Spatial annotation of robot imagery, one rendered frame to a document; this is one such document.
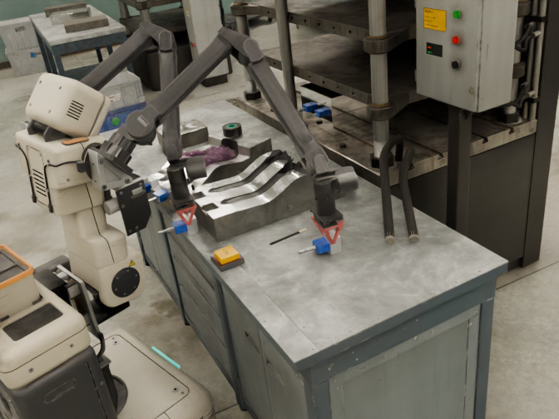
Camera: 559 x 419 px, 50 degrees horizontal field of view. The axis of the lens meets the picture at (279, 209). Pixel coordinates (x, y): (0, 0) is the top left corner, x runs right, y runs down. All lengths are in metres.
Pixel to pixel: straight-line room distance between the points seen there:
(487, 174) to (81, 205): 1.68
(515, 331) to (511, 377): 0.29
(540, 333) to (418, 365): 1.10
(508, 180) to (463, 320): 1.14
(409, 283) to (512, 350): 1.10
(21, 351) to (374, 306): 0.94
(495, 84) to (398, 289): 0.80
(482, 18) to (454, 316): 0.90
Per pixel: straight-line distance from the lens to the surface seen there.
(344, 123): 2.73
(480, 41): 2.02
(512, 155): 2.80
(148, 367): 2.35
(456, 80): 2.11
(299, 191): 2.02
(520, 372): 2.64
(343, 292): 1.66
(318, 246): 1.79
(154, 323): 3.01
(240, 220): 1.96
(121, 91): 5.54
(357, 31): 2.40
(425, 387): 1.90
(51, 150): 1.76
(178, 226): 2.01
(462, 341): 1.89
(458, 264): 1.77
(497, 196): 2.83
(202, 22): 6.37
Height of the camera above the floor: 1.80
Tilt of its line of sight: 28 degrees down
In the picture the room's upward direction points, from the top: 7 degrees counter-clockwise
